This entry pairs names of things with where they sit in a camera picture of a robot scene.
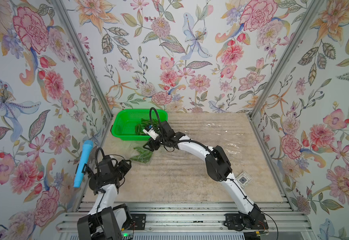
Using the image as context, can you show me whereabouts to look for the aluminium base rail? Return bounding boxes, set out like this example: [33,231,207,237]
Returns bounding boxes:
[56,201,313,233]

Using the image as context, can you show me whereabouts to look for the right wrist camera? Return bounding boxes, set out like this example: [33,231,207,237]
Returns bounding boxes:
[143,125,159,140]

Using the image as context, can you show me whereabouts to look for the clear clamshell container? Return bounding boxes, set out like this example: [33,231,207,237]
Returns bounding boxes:
[130,147,153,164]
[185,122,251,160]

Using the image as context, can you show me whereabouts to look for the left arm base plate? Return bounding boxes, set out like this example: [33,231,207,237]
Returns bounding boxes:
[125,214,147,231]

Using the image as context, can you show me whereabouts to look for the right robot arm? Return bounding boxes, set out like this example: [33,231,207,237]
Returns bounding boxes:
[143,121,269,232]

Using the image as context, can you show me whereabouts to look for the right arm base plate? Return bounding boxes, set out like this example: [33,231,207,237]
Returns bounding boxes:
[223,213,268,231]

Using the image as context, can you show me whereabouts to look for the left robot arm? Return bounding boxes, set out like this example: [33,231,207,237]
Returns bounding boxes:
[74,159,133,240]

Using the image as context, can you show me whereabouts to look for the aluminium corner profile right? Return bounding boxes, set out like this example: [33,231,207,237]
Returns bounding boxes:
[249,0,321,120]

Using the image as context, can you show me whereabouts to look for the aluminium corner profile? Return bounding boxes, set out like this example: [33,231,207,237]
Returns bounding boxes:
[51,0,113,119]
[249,0,321,120]

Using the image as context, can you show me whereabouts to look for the aluminium corner profile left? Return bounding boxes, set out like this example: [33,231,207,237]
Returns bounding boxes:
[51,0,113,119]

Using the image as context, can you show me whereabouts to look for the green peppers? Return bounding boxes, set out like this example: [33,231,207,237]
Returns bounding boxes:
[135,119,160,136]

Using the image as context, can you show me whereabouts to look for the blue microphone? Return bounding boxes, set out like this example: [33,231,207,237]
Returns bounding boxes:
[74,140,94,188]

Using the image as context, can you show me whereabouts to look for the green plastic basket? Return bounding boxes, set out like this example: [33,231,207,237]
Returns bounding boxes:
[111,108,169,142]

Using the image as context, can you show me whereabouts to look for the small card box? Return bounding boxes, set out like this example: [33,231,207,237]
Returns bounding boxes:
[236,171,253,188]

